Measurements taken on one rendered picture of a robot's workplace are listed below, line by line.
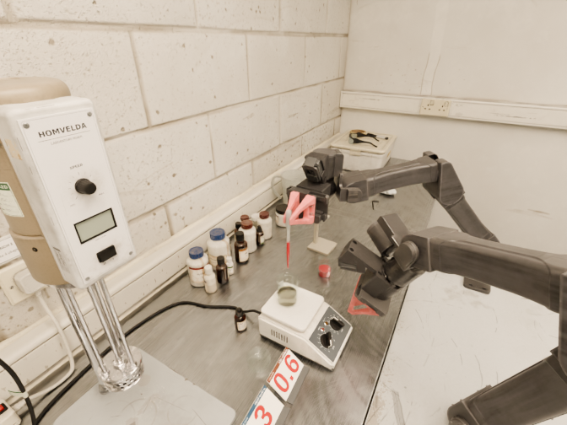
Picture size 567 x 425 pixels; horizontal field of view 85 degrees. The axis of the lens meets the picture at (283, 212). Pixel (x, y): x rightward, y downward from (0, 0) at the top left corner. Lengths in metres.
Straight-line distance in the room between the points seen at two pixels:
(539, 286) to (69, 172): 0.52
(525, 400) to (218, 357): 0.58
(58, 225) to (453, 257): 0.50
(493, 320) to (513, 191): 1.21
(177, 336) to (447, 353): 0.66
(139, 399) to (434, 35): 1.94
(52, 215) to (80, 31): 0.51
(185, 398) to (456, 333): 0.66
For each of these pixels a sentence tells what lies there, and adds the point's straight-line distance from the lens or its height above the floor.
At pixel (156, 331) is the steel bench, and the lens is 0.91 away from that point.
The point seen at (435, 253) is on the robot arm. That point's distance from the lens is 0.53.
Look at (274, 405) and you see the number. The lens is 0.73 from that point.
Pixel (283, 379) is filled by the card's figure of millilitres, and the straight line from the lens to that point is 0.75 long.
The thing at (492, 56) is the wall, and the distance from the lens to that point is 1.98.
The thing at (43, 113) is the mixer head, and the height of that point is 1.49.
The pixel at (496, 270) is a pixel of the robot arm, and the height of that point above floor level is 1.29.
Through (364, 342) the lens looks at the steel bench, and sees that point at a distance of 0.85.
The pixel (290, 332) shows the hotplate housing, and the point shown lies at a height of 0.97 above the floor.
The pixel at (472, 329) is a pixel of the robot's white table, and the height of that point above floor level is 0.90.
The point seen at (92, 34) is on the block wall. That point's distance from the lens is 0.83.
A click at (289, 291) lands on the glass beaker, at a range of 0.74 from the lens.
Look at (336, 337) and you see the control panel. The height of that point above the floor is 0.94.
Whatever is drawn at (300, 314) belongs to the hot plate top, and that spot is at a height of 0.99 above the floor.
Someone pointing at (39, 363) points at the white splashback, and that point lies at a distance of 0.90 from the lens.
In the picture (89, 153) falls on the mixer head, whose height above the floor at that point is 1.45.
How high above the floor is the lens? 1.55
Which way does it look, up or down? 29 degrees down
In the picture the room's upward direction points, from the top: straight up
